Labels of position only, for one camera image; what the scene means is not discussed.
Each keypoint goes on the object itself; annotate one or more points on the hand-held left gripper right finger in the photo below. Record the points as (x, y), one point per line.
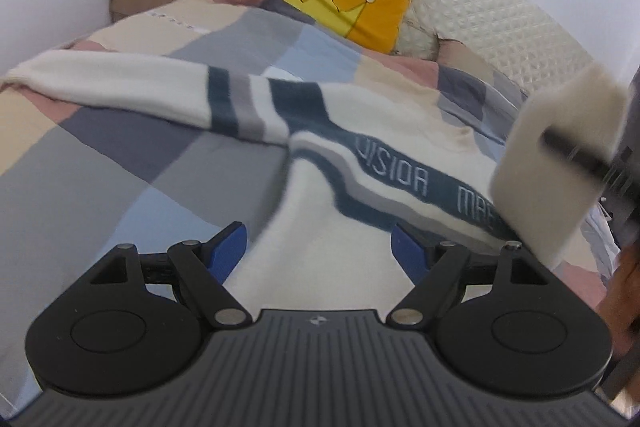
(407, 252)

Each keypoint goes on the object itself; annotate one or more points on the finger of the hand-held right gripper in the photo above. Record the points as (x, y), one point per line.
(575, 152)

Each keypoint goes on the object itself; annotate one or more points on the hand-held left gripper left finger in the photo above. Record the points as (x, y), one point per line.
(230, 249)

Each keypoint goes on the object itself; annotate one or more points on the white knitted sweater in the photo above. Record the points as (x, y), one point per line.
(325, 227)

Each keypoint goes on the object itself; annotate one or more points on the person's right hand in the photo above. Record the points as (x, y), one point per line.
(625, 292)

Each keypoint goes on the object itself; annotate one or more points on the checked patchwork quilt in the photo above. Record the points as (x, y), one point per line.
(125, 167)

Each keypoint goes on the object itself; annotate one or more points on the checked pillow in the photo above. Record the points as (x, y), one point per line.
(470, 67)

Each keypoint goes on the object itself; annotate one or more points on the cream quilted headboard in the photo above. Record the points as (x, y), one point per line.
(475, 7)

